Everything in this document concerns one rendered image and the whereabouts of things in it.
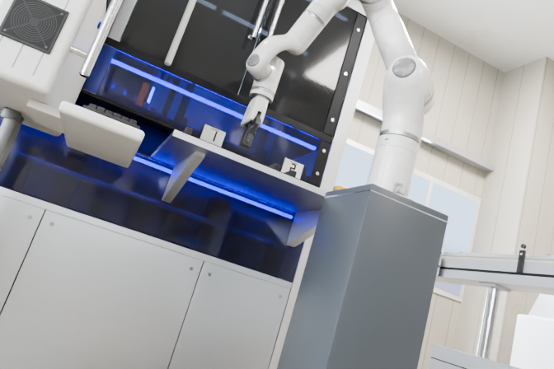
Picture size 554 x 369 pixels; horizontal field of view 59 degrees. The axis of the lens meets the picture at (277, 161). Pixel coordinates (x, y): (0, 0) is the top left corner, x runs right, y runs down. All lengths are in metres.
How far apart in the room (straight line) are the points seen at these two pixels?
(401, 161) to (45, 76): 0.92
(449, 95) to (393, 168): 3.92
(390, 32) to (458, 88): 3.80
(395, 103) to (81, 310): 1.17
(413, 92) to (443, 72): 3.88
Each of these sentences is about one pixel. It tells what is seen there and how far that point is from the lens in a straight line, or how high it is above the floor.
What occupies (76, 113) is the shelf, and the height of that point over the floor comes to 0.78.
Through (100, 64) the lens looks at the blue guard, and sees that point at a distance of 1.85.
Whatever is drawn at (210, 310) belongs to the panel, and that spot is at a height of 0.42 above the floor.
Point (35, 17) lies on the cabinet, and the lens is 1.30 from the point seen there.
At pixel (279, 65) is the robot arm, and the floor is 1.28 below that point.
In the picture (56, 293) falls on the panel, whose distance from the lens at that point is 1.76.
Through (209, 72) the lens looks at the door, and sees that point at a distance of 1.92.
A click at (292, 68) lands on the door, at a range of 2.05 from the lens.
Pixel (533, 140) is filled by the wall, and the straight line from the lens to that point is 5.16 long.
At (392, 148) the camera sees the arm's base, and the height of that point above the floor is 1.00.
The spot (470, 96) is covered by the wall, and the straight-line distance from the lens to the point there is 5.45.
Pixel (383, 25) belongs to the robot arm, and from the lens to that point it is 1.63.
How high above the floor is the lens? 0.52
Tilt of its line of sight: 15 degrees up
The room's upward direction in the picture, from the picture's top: 17 degrees clockwise
